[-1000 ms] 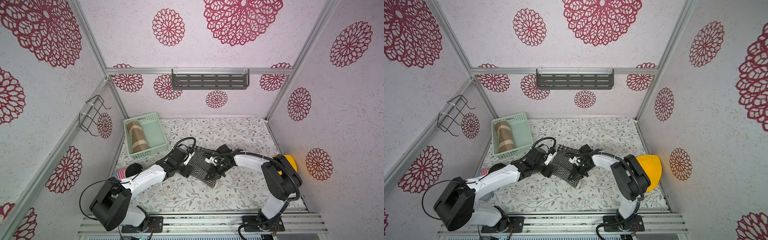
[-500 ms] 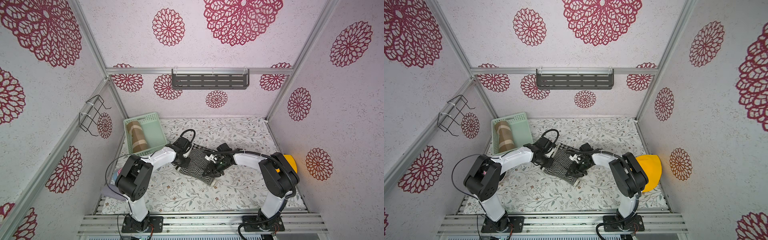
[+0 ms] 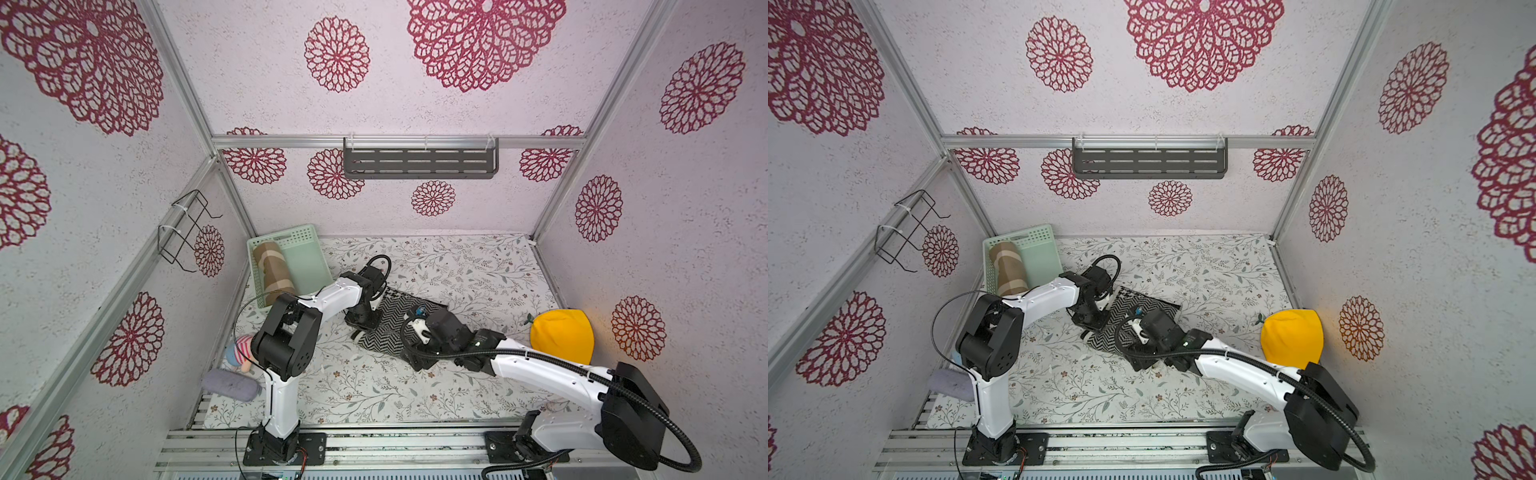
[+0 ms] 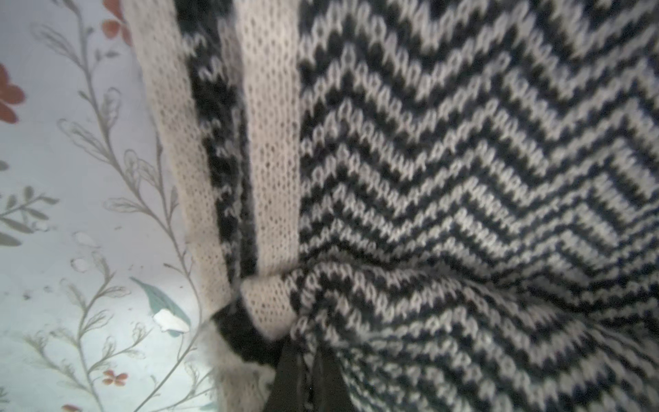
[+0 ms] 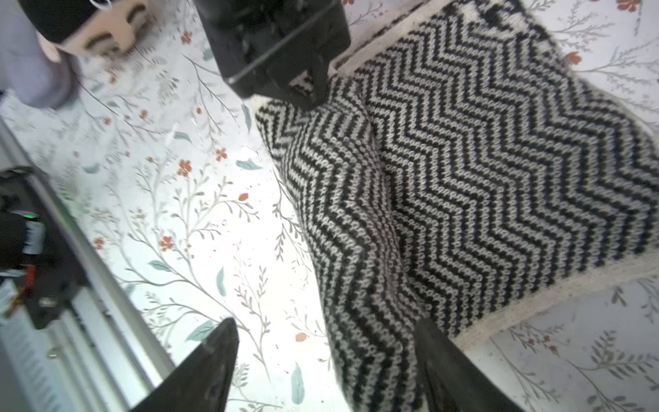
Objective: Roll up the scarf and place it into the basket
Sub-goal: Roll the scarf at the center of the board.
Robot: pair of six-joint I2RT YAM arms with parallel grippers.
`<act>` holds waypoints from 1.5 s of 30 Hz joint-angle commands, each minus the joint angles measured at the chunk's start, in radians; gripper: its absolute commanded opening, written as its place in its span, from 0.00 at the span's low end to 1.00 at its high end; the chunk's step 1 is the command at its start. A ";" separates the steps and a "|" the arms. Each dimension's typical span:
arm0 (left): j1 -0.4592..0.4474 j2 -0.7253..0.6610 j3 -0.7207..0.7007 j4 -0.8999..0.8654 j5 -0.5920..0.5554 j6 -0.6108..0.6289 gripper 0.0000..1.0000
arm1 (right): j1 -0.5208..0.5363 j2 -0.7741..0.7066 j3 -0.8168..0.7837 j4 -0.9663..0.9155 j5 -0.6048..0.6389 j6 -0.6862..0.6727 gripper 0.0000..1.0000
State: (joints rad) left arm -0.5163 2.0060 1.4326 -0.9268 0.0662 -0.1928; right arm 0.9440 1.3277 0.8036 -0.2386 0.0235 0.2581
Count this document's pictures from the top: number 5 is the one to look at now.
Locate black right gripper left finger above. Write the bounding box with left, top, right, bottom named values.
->
left=132, top=318, right=240, bottom=412

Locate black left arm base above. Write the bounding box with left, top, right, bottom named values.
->
left=1, top=166, right=89, bottom=330

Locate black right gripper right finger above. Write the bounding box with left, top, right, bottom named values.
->
left=414, top=319, right=522, bottom=412

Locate plush doll black hair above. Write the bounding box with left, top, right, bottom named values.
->
left=19, top=0, right=152, bottom=63

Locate grey purple rolled cloth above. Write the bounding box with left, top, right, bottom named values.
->
left=1, top=1, right=74, bottom=109

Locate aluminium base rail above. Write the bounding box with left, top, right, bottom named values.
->
left=1, top=126, right=174, bottom=411

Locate black white zigzag scarf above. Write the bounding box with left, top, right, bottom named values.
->
left=256, top=1, right=658, bottom=411

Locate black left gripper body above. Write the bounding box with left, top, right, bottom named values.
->
left=195, top=0, right=351, bottom=110

